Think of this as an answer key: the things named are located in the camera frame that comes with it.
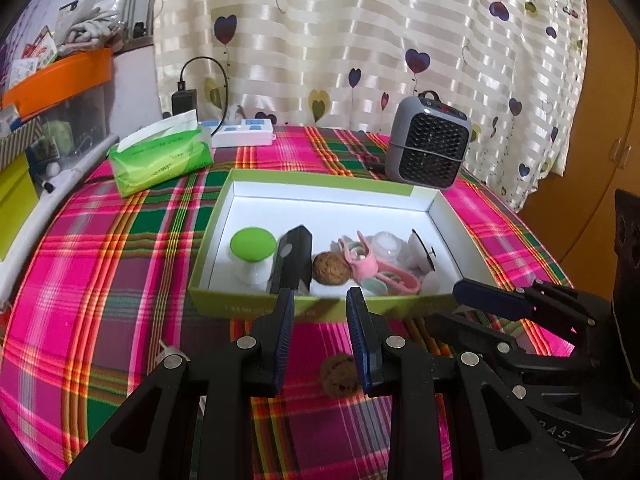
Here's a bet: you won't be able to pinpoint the green tissue pack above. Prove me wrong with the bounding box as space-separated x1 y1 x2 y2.
109 109 215 198

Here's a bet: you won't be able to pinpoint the colourful paper packets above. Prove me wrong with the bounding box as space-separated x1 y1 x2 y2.
0 25 58 96

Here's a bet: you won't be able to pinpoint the pink green plaid tablecloth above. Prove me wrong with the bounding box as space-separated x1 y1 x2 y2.
0 125 576 480

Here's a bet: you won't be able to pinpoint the clear round container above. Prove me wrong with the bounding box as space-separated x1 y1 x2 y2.
372 231 403 261

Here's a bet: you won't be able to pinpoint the clear storage bin orange lid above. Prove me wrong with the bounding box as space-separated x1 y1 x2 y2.
0 47 113 171

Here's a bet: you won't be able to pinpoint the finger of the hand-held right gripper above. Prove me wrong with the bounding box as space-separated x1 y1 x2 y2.
427 310 578 402
452 278 613 346

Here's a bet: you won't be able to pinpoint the white round disc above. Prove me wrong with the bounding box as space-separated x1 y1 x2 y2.
410 229 437 273

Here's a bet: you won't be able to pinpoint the pink clip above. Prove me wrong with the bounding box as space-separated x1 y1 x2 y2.
339 231 380 280

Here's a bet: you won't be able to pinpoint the wooden wardrobe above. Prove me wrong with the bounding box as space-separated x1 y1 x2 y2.
517 0 640 301

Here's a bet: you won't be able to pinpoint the white power strip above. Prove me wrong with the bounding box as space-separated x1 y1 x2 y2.
200 119 277 148

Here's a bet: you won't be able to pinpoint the black rectangular device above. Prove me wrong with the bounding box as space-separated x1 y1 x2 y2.
267 225 315 295

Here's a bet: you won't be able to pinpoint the yellow-green box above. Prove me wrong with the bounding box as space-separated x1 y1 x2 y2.
0 152 43 261

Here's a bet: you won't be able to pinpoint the black charger cable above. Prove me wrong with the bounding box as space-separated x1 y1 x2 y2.
179 56 230 121

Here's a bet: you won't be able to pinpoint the white plastic pipe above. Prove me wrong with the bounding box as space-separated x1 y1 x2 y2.
0 132 121 306

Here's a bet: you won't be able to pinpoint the green and white cardboard box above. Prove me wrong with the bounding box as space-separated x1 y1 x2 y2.
189 169 468 322

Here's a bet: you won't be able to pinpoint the pink looped holder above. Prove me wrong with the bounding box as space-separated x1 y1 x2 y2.
370 260 421 296

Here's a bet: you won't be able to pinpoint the grey portable heater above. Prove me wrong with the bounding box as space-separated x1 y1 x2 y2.
384 91 472 190

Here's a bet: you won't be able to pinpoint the white plastic bag bundle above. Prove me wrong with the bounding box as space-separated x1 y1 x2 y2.
55 0 131 53

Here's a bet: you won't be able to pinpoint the black charger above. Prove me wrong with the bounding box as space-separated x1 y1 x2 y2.
171 89 198 116

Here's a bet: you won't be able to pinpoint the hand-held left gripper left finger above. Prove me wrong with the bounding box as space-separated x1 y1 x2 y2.
60 287 297 480

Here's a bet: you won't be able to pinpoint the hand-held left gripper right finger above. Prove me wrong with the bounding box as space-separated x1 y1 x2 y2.
346 287 583 480

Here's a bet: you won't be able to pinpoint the white window frame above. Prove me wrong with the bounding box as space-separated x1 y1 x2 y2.
107 0 161 51

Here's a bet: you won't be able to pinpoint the white jar green lid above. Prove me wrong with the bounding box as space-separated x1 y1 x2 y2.
230 228 278 292

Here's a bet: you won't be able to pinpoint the striped heart print curtain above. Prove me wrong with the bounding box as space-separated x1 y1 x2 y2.
152 0 588 211

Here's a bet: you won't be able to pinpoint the brown walnut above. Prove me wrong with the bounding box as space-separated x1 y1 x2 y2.
320 355 360 400
312 252 353 287

